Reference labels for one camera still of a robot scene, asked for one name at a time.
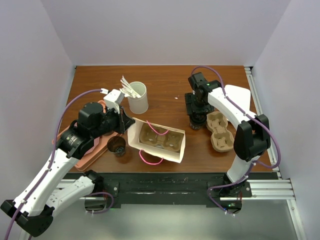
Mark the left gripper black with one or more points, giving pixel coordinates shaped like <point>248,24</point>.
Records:
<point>124,121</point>

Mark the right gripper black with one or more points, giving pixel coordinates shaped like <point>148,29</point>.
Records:
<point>189,99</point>

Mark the dark translucent plastic cup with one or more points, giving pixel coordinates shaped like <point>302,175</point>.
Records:
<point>117,146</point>

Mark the paper bag with pink handles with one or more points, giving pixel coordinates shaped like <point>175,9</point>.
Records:
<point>133,141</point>

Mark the brown pulp cup carrier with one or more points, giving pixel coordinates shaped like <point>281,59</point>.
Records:
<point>167,139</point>
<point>221,138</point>

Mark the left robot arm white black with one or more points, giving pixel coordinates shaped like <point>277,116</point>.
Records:
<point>35,208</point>

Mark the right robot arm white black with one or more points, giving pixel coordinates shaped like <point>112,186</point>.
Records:
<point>251,138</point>

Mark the white cylindrical holder cup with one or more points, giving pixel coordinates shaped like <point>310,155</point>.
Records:
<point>138,105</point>

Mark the salmon pink plastic tray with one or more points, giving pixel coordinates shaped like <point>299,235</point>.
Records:
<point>100,147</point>

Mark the white rectangular plate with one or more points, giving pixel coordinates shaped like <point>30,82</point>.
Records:
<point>239,97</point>

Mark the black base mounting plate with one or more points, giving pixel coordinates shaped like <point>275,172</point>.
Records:
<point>158,188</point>

